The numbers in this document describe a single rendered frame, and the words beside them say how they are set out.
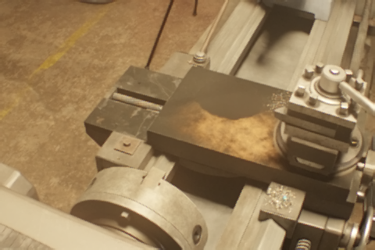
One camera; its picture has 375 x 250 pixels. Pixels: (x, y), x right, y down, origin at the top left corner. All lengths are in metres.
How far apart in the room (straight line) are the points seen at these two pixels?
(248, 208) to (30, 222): 0.76
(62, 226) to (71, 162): 1.96
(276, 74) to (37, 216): 1.41
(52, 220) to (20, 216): 0.05
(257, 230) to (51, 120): 1.82
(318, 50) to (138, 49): 1.66
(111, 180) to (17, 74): 2.46
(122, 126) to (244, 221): 0.45
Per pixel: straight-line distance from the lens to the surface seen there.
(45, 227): 0.71
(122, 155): 1.43
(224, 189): 1.55
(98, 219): 0.92
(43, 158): 2.71
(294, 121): 1.24
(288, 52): 2.12
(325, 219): 1.42
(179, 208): 0.90
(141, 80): 1.67
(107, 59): 3.31
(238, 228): 1.32
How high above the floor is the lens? 1.89
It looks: 43 degrees down
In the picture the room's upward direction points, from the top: 2 degrees clockwise
